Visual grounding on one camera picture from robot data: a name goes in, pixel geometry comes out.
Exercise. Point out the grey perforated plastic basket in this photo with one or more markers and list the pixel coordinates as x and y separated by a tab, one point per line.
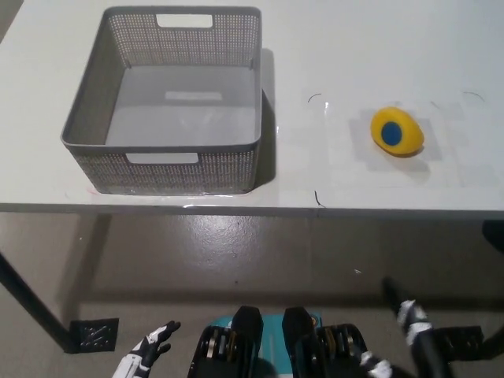
177	110

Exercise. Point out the yellow duck toy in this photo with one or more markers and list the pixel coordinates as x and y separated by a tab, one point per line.
397	132

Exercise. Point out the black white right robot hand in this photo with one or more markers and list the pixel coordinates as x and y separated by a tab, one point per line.
423	354

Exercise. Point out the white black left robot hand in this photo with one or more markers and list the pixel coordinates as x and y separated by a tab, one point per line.
147	348

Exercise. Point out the black metal table leg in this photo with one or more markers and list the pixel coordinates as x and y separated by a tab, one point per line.
495	334
35	301

